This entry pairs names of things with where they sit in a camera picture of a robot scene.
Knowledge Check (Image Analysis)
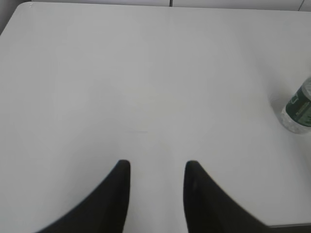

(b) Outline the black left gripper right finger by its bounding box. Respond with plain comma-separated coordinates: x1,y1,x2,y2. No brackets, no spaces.
183,160,272,233

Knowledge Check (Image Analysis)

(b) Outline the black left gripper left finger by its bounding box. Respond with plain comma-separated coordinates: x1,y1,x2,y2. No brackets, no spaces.
40,160,131,233

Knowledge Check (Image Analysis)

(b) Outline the clear green-label water bottle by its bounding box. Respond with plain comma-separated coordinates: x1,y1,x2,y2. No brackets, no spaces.
281,77,311,134

